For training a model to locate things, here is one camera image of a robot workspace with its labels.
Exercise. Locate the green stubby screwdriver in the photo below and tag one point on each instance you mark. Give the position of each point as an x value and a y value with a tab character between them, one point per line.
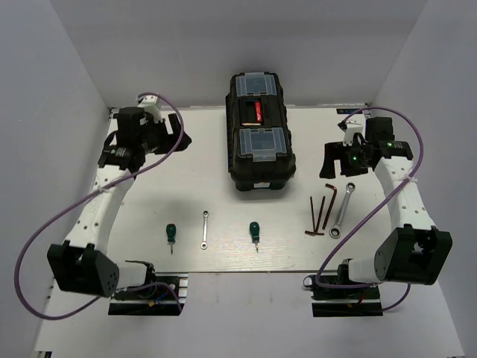
171	231
254	229

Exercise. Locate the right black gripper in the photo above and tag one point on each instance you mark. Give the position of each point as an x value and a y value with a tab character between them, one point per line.
332	151

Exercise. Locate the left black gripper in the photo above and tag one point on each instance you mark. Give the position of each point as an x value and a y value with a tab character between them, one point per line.
171	140

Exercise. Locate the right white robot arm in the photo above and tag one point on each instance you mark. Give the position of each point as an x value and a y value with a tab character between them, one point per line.
415	250

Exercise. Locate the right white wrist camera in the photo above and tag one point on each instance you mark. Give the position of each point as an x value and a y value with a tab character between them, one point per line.
350	129

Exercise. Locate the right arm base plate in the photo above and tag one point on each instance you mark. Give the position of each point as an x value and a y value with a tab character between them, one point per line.
343	303

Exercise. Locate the small silver ratchet wrench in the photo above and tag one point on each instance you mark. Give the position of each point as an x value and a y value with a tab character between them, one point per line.
204	245

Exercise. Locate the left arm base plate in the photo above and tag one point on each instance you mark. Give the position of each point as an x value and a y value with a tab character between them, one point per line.
152	301

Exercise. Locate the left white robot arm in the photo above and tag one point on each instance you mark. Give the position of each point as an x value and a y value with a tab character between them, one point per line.
80	264

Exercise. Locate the brown T-handle hex key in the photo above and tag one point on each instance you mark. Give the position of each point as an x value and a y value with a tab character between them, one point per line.
314	231

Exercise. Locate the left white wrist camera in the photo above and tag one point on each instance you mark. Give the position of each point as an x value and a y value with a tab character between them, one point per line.
151	104

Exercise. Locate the large silver ratchet wrench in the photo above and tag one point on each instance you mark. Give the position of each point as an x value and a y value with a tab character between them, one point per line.
335	230

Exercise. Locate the black plastic toolbox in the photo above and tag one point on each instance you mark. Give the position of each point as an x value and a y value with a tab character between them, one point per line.
259	148

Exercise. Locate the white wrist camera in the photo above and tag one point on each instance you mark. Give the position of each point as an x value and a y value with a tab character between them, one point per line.
350	129
151	104

